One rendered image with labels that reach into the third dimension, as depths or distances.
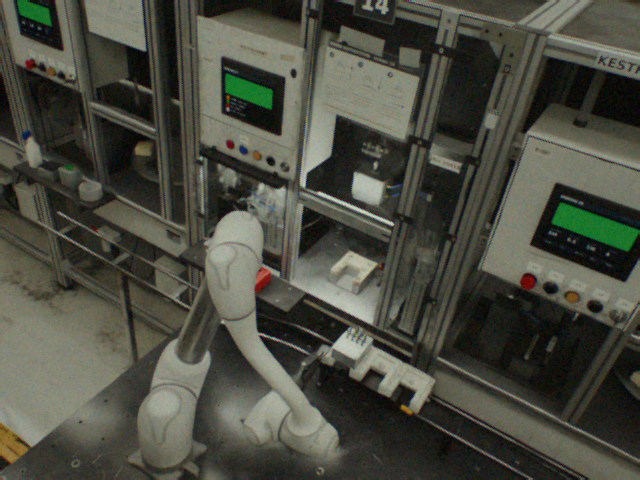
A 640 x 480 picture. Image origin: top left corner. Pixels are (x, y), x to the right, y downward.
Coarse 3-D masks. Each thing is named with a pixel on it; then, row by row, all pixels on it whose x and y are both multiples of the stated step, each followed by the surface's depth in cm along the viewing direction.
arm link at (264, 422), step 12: (264, 396) 177; (276, 396) 176; (264, 408) 171; (276, 408) 171; (288, 408) 171; (252, 420) 168; (264, 420) 168; (276, 420) 168; (252, 432) 167; (264, 432) 167; (276, 432) 168
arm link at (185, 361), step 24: (240, 216) 154; (216, 240) 148; (240, 240) 146; (192, 312) 168; (216, 312) 165; (192, 336) 171; (168, 360) 178; (192, 360) 177; (168, 384) 177; (192, 384) 180
